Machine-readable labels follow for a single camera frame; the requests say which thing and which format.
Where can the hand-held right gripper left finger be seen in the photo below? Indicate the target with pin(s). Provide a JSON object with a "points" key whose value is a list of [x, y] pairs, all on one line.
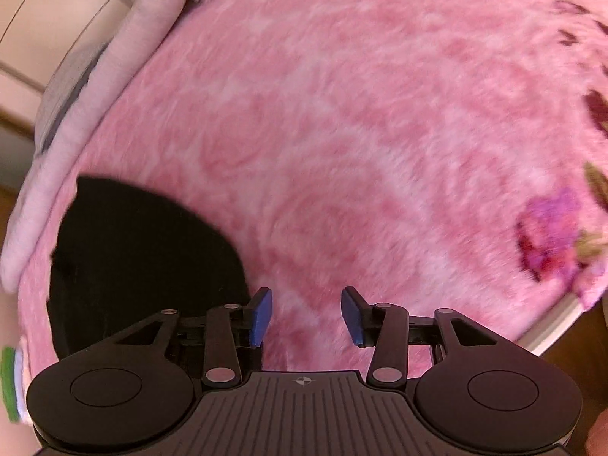
{"points": [[262, 316]]}

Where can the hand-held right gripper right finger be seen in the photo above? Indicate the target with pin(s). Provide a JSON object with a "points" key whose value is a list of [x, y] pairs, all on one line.
{"points": [[351, 316]]}

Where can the black garment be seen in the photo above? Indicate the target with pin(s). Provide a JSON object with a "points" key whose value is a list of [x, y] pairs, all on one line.
{"points": [[142, 256]]}

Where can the pink floral blanket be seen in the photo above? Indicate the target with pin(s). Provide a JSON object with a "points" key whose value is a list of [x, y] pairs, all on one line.
{"points": [[356, 128]]}

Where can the green knitted sweater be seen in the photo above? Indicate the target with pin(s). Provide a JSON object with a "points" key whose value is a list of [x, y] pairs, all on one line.
{"points": [[8, 375]]}

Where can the grey pillow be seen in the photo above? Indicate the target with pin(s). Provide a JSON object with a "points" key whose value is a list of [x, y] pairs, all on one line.
{"points": [[66, 85]]}

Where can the striped white quilt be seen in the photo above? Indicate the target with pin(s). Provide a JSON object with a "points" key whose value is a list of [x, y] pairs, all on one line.
{"points": [[142, 23]]}

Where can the cream wardrobe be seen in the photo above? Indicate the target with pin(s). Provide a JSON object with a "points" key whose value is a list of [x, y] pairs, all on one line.
{"points": [[47, 9]]}

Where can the white bed frame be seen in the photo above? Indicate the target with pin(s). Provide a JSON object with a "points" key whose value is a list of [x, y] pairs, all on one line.
{"points": [[551, 320]]}

